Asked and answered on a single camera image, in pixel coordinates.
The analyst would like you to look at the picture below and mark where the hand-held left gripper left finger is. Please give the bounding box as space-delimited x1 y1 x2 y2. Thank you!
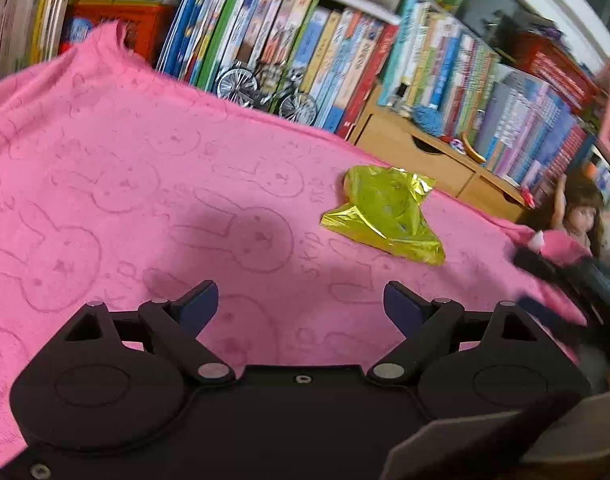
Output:
45 280 236 386

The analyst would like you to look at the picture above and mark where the yellow-green plastic wrapper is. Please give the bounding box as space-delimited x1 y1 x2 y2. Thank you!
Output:
320 163 446 265

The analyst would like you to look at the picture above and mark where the row of colourful shelf books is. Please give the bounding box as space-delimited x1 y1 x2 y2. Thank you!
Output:
379 0 604 191

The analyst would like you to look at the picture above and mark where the row of thin blue books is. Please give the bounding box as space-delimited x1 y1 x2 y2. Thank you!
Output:
157 0 286 94

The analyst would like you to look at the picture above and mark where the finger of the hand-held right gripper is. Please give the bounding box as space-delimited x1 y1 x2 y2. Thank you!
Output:
517 297 582 347
513 247 593 287

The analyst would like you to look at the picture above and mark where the pink rabbit print blanket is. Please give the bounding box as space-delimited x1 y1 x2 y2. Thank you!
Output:
0 22 592 467

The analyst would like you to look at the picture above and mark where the wooden drawer shelf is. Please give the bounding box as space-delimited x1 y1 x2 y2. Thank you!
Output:
347 85 531 224

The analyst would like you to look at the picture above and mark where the toy bicycle model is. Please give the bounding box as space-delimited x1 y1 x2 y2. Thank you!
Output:
215 59 318 124

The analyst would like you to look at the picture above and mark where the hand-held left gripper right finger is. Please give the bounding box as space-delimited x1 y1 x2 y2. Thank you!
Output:
367 281 556 384

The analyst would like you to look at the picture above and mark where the row of pale tall books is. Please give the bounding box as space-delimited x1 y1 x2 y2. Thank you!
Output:
0 0 81 84

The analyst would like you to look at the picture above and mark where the row of mixed picture books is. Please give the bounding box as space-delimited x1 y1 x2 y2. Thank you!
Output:
235 0 401 136

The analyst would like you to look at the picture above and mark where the blue yarn ball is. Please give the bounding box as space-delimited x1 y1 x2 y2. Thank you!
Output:
413 104 448 137

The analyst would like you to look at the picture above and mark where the red plastic crate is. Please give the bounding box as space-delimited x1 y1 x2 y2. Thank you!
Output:
59 0 178 59

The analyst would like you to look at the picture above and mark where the brown-haired doll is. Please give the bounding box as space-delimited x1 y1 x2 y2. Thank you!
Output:
549 169 608 261

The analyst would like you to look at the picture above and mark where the brown curved wooden piece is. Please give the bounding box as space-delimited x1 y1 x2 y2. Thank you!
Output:
459 132 488 164

